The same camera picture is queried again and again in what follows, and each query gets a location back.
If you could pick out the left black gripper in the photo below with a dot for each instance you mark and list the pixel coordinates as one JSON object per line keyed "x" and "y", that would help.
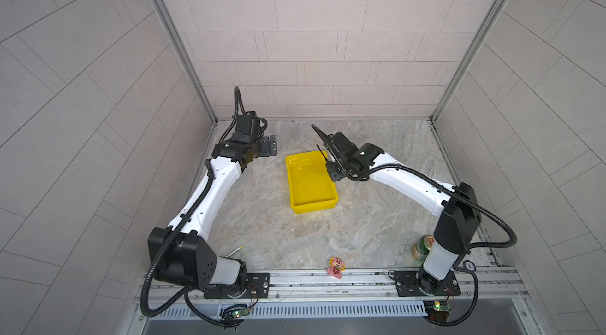
{"x": 264, "y": 150}

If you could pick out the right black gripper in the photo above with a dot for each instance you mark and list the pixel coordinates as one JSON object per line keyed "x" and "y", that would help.
{"x": 332, "y": 175}

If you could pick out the red handled screwdriver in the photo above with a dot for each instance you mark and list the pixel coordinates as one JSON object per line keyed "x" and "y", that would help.
{"x": 326, "y": 154}

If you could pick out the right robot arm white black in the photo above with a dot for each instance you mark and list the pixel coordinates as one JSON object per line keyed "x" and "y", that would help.
{"x": 457, "y": 219}

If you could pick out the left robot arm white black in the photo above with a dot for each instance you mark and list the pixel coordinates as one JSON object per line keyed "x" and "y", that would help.
{"x": 180, "y": 253}

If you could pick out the yellow plastic bin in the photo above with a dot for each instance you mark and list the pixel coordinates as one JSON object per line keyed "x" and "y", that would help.
{"x": 310, "y": 187}

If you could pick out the small yellow tipped pen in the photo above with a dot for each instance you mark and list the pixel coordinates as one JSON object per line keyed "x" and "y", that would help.
{"x": 235, "y": 251}

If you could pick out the pink toy figure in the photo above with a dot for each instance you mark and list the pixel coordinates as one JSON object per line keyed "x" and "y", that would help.
{"x": 336, "y": 267}

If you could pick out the green drink can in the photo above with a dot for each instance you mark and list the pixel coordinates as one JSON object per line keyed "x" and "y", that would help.
{"x": 421, "y": 248}

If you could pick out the left green circuit board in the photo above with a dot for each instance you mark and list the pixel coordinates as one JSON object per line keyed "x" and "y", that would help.
{"x": 235, "y": 313}

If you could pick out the green circuit board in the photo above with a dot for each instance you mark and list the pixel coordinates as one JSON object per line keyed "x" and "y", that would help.
{"x": 235, "y": 313}
{"x": 437, "y": 311}

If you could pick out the right green circuit board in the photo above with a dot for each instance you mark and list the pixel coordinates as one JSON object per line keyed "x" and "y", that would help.
{"x": 437, "y": 311}

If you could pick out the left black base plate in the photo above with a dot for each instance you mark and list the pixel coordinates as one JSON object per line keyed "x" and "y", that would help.
{"x": 255, "y": 286}

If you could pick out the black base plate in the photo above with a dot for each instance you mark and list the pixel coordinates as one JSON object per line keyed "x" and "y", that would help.
{"x": 255, "y": 286}
{"x": 418, "y": 283}

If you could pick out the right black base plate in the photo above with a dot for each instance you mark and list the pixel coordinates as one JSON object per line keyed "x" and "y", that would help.
{"x": 418, "y": 283}

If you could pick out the aluminium rail frame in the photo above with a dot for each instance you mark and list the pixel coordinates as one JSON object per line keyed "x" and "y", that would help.
{"x": 493, "y": 300}

